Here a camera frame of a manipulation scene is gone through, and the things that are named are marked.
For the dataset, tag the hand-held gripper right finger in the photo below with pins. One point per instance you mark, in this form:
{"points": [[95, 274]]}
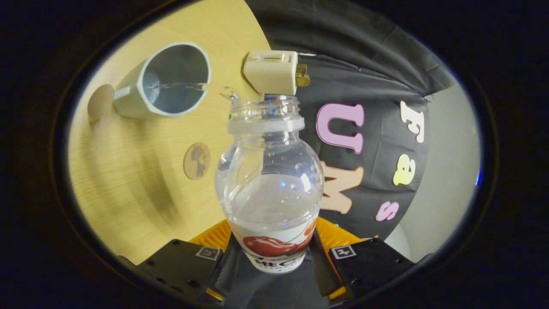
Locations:
{"points": [[373, 262]]}

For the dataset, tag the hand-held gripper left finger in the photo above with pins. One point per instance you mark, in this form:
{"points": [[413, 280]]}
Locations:
{"points": [[180, 262]]}

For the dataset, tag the round wooden coaster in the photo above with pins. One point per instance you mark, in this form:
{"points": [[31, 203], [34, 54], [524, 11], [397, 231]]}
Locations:
{"points": [[99, 103], [191, 165]]}

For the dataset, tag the clear plastic juice bottle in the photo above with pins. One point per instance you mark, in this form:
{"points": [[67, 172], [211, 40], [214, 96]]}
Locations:
{"points": [[268, 193]]}

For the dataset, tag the pale green cup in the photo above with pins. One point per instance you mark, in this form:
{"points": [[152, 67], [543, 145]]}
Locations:
{"points": [[176, 64]]}

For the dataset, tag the light wooden table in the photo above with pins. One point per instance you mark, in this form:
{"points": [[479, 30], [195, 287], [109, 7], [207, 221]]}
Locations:
{"points": [[128, 180]]}

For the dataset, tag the black backdrop cloth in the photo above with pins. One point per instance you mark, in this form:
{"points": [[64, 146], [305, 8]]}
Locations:
{"points": [[364, 64]]}

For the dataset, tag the brown toast slice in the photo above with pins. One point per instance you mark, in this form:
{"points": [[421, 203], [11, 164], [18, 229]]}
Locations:
{"points": [[302, 76]]}

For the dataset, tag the white toaster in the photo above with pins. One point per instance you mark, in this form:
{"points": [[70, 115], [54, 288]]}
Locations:
{"points": [[270, 73]]}

